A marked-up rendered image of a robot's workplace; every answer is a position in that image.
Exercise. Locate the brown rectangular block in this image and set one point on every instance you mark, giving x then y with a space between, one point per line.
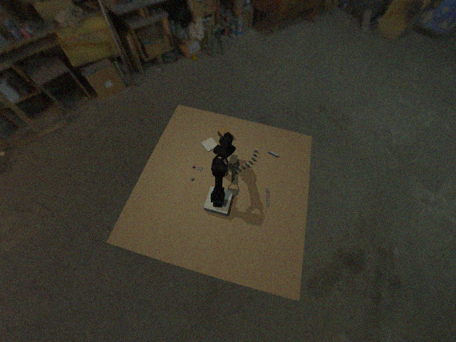
222 131

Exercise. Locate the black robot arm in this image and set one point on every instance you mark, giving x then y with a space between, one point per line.
219 169

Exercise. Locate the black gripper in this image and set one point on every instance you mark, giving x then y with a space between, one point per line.
232 149

